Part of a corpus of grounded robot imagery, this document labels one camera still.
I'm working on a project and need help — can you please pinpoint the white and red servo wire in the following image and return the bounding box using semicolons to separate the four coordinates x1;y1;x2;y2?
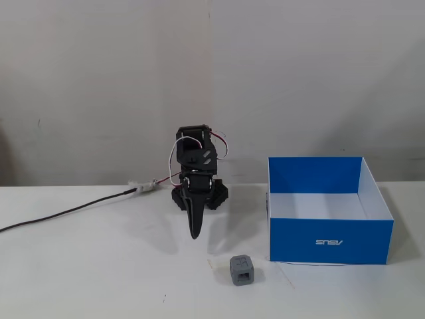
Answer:
155;130;231;187

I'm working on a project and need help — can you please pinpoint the clear tape patch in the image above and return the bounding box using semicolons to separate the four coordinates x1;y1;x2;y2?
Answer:
207;258;233;270

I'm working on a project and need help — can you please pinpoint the gray 3D-printed block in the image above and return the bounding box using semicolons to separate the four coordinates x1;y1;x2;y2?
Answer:
229;255;256;286

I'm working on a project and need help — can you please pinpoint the black power cable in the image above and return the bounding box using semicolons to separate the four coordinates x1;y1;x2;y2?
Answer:
0;187;137;233

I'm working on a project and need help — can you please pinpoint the blue and white cardboard box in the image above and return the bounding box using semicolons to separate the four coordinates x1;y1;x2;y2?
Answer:
266;156;395;265

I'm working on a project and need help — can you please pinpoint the white taped cable connector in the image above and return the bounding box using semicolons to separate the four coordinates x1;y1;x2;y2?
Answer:
128;178;159;194

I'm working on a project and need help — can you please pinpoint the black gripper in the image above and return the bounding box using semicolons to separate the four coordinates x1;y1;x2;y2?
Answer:
179;169;216;241

